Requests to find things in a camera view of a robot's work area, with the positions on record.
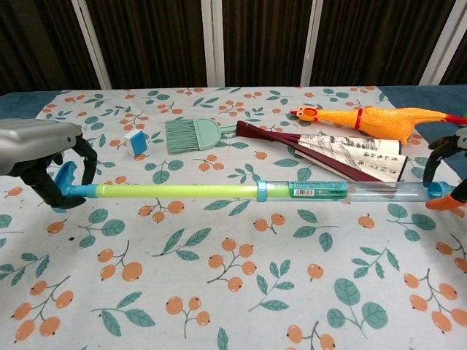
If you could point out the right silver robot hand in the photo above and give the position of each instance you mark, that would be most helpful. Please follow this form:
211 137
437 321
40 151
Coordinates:
447 147

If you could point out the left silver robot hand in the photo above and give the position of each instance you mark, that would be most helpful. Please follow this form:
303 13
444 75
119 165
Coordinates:
33 146

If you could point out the blue green water pump toy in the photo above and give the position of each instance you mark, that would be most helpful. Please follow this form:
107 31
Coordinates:
182 191

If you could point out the yellow rubber chicken toy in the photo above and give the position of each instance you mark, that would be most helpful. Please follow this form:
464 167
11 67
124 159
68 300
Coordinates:
383 122

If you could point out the maroon paper folding fan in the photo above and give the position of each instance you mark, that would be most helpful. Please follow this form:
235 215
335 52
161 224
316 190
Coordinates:
365 153

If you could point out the blue white block tile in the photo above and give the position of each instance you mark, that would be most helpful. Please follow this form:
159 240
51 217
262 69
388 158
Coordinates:
136 144

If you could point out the dark brown curtain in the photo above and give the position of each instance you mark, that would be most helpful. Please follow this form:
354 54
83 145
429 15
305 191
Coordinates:
157 40

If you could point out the green dust brush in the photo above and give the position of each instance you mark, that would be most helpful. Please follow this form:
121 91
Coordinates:
204 135

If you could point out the fruit leaf print tablecloth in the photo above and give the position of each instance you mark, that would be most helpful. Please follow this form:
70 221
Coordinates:
233 291

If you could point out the white frame post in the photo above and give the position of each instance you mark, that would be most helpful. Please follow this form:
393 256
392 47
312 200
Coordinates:
313 40
213 43
445 40
91 40

